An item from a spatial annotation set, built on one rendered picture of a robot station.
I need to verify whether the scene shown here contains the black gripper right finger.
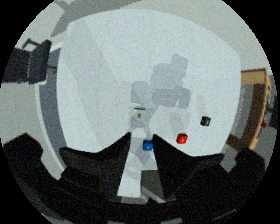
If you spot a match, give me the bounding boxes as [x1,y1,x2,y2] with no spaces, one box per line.
[152,134,225,199]

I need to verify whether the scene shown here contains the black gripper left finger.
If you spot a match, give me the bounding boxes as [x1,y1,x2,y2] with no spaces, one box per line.
[59,132,131,201]

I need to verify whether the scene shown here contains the blue block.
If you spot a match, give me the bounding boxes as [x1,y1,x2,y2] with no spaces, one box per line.
[142,141,152,151]

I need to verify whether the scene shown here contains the small red block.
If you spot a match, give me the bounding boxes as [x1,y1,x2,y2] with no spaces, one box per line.
[176,133,189,144]

